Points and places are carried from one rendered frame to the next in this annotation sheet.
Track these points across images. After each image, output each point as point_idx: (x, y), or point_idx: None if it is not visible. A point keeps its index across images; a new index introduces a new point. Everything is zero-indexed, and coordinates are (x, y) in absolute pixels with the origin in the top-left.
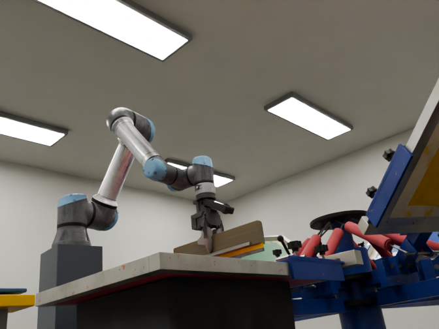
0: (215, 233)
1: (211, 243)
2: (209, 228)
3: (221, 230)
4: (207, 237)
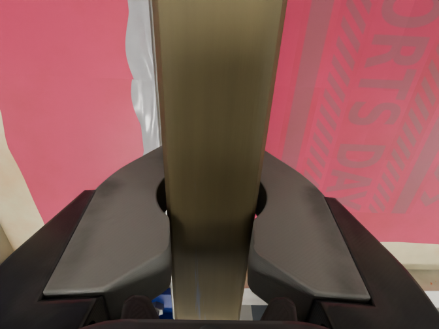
0: (170, 256)
1: (266, 163)
2: (310, 269)
3: (48, 270)
4: (321, 195)
